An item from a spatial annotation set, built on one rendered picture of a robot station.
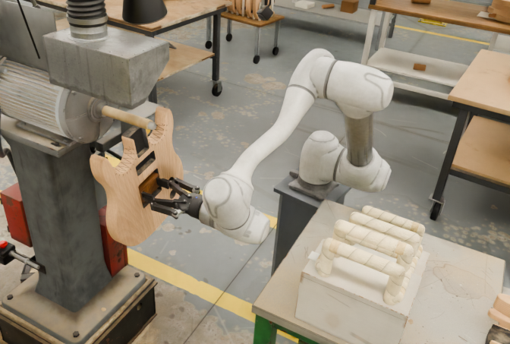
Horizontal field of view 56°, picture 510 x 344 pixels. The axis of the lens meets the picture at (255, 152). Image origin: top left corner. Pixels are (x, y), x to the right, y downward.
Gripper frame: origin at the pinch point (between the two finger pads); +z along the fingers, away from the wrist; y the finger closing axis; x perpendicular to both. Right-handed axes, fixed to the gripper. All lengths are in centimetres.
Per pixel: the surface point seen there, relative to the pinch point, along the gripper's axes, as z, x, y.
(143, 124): 4.4, 19.6, 6.9
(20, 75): 49, 28, 2
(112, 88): 2.3, 39.2, -4.2
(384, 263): -76, 17, -10
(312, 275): -61, 7, -13
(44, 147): 38.5, 7.3, -5.7
